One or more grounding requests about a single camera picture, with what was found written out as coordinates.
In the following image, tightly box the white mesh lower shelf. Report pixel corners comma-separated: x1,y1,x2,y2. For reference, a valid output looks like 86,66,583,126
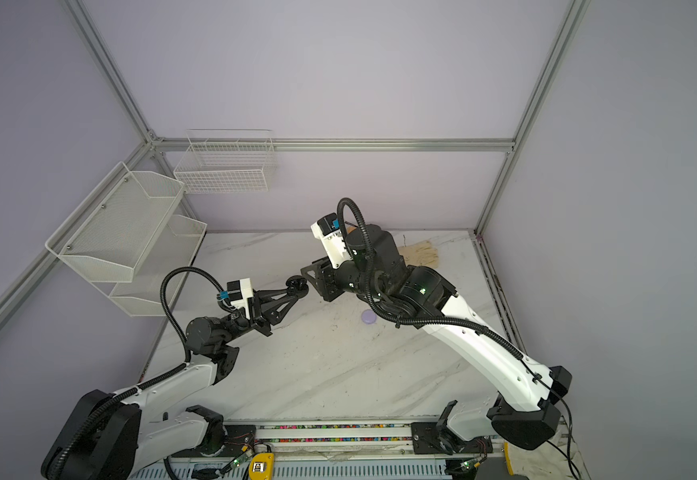
108,215,206,317

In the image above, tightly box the white wire basket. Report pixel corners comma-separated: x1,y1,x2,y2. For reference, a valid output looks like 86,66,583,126
174,129,278,194

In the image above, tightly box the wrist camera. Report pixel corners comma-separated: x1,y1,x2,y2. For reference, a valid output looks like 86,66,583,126
312,213,351,269
216,278,254,319

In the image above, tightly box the white mesh shelf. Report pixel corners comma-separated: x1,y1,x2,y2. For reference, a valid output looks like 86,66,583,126
46,162,186,283
108,215,206,317

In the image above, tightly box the yellow tag box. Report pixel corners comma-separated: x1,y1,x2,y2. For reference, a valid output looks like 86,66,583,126
248,452,274,480

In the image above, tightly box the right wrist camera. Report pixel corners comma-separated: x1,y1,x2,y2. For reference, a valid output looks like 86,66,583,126
312,213,351,269

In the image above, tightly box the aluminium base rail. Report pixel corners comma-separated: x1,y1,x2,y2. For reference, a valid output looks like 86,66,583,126
174,418,582,463

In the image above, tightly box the purple earbud charging case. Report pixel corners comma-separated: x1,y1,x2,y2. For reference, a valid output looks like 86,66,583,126
360,310,377,325

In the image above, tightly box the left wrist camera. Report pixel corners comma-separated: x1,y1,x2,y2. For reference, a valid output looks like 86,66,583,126
216,278,254,319

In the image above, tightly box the black round charging case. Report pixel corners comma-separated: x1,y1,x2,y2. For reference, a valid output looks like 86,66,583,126
286,275,310,298

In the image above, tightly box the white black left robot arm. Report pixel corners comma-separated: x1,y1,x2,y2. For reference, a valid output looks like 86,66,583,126
40,268,308,479

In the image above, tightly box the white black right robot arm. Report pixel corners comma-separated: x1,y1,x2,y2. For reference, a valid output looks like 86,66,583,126
302,214,571,454

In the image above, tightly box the white mesh upper shelf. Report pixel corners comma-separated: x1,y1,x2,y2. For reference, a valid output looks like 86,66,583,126
46,162,186,283

